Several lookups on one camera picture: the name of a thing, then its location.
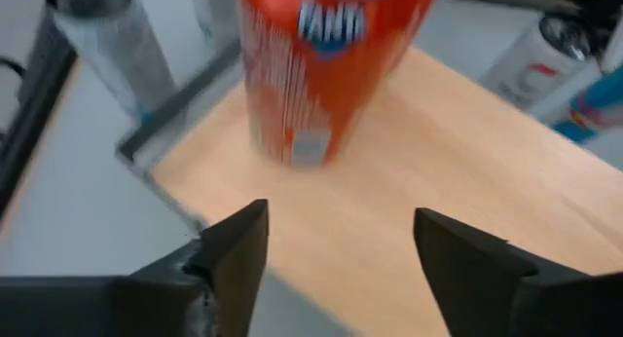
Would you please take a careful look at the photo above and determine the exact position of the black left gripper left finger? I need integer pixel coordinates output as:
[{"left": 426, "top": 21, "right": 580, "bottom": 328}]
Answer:
[{"left": 0, "top": 199, "right": 271, "bottom": 337}]

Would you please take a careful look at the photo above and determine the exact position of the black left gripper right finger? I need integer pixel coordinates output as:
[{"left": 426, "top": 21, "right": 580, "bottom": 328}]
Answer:
[{"left": 412, "top": 207, "right": 623, "bottom": 337}]

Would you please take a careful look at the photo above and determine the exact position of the white Celsius can red print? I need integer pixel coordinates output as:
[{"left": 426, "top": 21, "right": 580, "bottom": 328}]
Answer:
[{"left": 479, "top": 13, "right": 605, "bottom": 109}]

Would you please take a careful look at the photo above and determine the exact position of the orange Fanta soda can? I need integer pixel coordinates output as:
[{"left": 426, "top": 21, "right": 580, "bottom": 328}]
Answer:
[{"left": 237, "top": 0, "right": 445, "bottom": 169}]

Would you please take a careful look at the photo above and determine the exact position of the silver can blue tab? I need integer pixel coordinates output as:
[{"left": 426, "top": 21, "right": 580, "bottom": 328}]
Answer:
[{"left": 552, "top": 66, "right": 623, "bottom": 143}]

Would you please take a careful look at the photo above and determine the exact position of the white Celsius Arctic can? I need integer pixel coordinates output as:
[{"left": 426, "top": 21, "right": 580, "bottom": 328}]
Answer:
[{"left": 48, "top": 0, "right": 179, "bottom": 127}]

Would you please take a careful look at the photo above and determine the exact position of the wooden shelf black metal frame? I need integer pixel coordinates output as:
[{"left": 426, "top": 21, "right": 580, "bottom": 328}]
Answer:
[{"left": 114, "top": 34, "right": 623, "bottom": 337}]

